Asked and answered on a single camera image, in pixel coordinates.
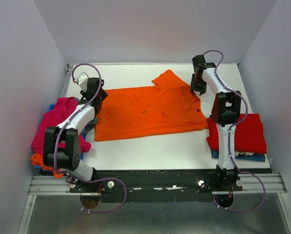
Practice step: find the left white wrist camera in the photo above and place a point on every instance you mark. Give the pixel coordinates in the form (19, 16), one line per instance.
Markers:
(81, 80)

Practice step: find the magenta t shirt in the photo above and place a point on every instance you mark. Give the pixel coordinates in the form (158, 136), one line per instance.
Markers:
(60, 114)

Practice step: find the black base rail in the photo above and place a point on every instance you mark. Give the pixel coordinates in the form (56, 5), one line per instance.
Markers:
(156, 186)

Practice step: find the blue plastic bin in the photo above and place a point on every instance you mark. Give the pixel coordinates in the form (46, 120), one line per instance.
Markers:
(51, 106)

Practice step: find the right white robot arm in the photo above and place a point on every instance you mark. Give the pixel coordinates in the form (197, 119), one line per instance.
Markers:
(226, 107)

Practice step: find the folded blue t shirt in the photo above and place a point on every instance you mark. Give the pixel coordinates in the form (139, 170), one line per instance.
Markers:
(250, 156)

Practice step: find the grey blue t shirt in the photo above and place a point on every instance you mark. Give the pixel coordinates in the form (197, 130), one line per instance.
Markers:
(90, 124)

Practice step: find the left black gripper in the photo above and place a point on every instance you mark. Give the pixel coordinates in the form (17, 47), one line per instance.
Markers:
(104, 94)

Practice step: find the aluminium frame rail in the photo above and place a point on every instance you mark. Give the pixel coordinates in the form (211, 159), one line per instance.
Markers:
(264, 181)

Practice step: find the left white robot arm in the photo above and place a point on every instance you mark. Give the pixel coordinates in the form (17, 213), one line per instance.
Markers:
(62, 149)

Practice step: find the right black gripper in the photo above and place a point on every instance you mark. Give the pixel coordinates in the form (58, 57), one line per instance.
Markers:
(193, 87)

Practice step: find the folded red t shirt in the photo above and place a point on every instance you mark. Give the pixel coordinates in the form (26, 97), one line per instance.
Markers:
(249, 135)

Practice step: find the orange t shirt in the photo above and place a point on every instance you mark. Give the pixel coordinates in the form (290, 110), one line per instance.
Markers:
(37, 160)
(166, 107)

